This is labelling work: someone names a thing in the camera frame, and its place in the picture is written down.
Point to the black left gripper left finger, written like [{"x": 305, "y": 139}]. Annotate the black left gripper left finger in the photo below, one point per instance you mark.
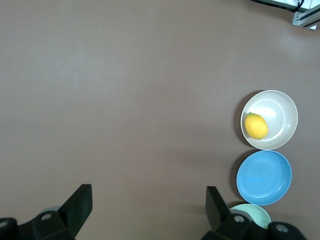
[{"x": 67, "y": 215}]

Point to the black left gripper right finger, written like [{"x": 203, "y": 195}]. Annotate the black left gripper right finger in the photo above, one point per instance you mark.
[{"x": 225, "y": 222}]

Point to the yellow lemon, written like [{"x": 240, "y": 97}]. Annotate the yellow lemon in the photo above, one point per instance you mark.
[{"x": 256, "y": 126}]

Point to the pale green plate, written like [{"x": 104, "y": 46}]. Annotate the pale green plate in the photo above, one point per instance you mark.
[{"x": 257, "y": 212}]

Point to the blue plate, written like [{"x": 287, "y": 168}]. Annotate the blue plate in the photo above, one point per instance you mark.
[{"x": 263, "y": 177}]

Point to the beige plate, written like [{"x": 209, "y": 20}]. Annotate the beige plate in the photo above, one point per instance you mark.
[{"x": 277, "y": 117}]

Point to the silver aluminium frame profile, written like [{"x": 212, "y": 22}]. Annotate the silver aluminium frame profile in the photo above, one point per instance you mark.
[{"x": 306, "y": 17}]

